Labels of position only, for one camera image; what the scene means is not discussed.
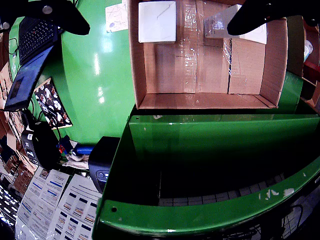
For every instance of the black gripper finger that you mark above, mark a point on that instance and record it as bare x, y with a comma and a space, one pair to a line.
45, 12
270, 10

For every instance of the white carton with cow spots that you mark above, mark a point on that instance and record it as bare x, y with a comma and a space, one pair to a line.
156, 22

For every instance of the large shallow cardboard tray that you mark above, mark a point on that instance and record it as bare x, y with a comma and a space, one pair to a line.
170, 70

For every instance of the black box-shaped device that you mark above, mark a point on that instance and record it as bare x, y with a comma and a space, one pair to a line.
101, 162

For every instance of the black open laptop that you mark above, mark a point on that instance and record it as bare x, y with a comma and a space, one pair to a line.
35, 40

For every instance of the white d'Alba carton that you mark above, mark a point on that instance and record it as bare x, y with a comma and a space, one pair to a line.
215, 27

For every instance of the white paper blue stamp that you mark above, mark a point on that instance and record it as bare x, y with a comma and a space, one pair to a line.
117, 15

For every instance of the floral picture card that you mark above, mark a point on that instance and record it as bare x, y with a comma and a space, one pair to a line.
52, 105

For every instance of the black rounded device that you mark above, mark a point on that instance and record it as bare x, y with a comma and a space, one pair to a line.
46, 147

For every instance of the green metal machine cabinet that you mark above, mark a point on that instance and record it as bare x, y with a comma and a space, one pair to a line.
200, 130

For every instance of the printed paper sheet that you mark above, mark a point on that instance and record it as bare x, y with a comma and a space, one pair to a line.
40, 205
77, 207

